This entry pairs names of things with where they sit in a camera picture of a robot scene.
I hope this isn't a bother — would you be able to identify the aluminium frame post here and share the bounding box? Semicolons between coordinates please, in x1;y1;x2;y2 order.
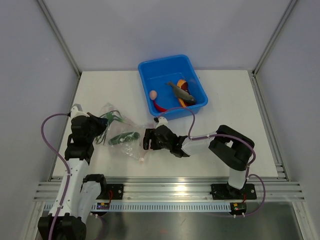
36;0;81;78
251;0;300;77

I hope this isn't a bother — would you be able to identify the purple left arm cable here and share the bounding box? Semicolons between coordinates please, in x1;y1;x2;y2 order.
40;112;73;240

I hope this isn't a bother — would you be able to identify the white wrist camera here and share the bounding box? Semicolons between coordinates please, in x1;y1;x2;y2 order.
68;103;89;119
154;116;168;129

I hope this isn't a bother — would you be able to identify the fake green cucumber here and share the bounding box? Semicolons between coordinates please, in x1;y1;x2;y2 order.
107;131;140;146

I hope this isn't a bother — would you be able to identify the red fake chili pepper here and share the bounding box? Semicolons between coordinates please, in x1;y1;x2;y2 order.
153;99;167;113

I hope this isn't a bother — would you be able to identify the blue plastic bin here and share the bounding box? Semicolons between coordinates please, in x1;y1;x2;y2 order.
138;54;208;120

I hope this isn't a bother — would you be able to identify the clear zip top bag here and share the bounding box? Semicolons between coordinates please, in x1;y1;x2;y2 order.
94;102;153;162

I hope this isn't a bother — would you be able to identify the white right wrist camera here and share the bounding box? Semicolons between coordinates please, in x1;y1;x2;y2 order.
154;116;168;129

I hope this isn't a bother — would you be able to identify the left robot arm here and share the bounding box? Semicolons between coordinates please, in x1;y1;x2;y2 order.
37;113;109;240

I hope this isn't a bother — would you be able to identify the fake green onion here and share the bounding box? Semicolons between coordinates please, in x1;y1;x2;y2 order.
95;110;133;145

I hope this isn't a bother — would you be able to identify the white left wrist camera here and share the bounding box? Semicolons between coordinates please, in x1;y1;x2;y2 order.
68;103;89;119

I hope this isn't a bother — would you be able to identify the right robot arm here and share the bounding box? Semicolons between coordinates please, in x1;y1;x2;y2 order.
142;125;256;199

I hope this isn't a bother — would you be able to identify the fake steak slice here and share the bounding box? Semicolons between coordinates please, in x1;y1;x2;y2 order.
176;79;194;107

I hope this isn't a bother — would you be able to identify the grey fake fish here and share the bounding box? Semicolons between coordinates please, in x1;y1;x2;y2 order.
166;81;197;105

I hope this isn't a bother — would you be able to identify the aluminium mounting rail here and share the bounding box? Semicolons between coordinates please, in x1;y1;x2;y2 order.
33;176;306;202

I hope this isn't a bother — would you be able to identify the fake egg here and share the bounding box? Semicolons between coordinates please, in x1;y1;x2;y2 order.
149;90;158;101

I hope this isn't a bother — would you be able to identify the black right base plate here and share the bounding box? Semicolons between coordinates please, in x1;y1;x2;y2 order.
210;183;257;200

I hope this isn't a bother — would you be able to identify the white slotted cable duct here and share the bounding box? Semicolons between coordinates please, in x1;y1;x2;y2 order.
43;202;232;212

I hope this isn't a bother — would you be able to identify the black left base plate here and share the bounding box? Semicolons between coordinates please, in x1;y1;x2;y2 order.
101;183;124;200

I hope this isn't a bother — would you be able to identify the right aluminium frame post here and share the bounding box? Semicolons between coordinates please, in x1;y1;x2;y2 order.
251;0;300;77

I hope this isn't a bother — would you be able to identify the left aluminium frame post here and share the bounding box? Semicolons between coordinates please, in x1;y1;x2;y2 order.
36;0;81;78

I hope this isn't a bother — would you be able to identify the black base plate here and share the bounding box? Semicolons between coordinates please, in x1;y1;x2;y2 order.
210;183;257;200
101;183;124;200

